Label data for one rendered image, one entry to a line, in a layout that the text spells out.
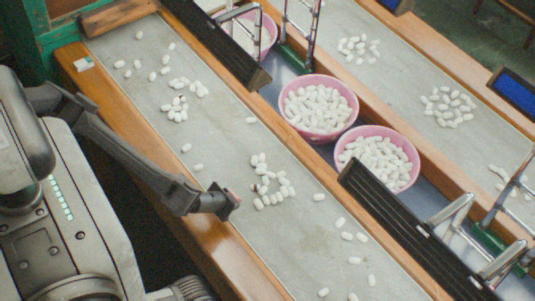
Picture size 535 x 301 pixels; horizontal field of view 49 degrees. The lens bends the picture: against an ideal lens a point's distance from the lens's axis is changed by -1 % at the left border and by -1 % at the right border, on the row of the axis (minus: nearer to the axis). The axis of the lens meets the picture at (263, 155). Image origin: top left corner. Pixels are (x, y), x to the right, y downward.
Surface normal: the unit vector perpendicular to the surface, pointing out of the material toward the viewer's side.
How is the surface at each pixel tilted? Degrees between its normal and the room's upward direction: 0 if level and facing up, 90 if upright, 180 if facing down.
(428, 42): 0
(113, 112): 0
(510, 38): 0
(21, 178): 90
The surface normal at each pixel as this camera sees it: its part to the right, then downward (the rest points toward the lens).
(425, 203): 0.04, -0.61
